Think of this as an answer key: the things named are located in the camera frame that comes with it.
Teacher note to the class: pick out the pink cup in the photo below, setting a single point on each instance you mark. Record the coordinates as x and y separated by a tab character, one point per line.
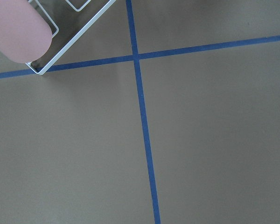
24	35

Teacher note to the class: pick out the white wire cup rack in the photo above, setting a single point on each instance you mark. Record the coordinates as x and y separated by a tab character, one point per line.
68	20

